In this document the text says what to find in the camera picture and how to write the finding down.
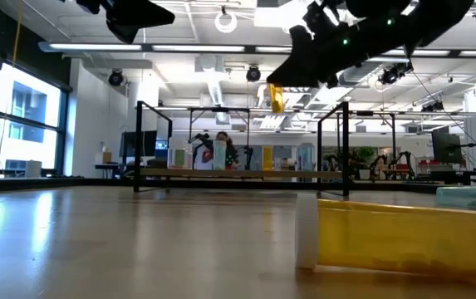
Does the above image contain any black computer monitor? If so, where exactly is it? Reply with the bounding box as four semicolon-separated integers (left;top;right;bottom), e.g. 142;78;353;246
431;131;463;165
120;130;159;158

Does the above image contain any black ceiling camera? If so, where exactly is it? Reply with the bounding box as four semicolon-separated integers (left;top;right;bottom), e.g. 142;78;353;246
377;61;415;86
245;65;263;83
107;69;125;87

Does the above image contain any white bin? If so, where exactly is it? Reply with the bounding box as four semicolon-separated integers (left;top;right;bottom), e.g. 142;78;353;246
24;159;43;179

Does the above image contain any black overhead rig beam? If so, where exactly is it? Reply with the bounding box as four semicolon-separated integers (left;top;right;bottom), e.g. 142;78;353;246
37;41;476;59

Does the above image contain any large window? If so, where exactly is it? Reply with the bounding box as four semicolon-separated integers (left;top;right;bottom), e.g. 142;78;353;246
0;61;71;180

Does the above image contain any orange medicine bottle white cap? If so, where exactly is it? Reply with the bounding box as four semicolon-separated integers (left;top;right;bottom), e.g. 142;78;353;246
294;194;476;284
261;145;273;171
267;82;286;115

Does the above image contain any LED light bar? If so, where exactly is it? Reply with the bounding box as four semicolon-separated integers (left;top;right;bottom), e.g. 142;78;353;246
150;44;246;53
48;42;143;51
255;46;295;54
382;48;451;57

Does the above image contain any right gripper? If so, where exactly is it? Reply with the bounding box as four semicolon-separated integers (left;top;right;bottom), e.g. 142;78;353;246
266;0;413;87

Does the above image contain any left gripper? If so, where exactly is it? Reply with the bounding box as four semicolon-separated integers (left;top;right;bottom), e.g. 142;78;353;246
75;0;176;45

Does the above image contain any wooden shelf black metal frame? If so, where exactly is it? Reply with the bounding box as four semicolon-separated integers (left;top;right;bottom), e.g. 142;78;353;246
134;100;350;199

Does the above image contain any white ring light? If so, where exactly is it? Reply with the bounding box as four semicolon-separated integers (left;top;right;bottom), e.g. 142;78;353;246
213;10;238;34

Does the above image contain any green medicine bottle white cap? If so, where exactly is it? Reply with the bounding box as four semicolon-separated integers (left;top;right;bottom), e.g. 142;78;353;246
435;184;476;210

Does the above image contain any background potted plant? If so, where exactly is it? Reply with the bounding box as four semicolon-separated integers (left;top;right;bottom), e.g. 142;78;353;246
353;145;378;180

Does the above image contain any person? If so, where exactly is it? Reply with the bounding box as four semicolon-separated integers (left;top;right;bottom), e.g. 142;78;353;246
202;130;239;170

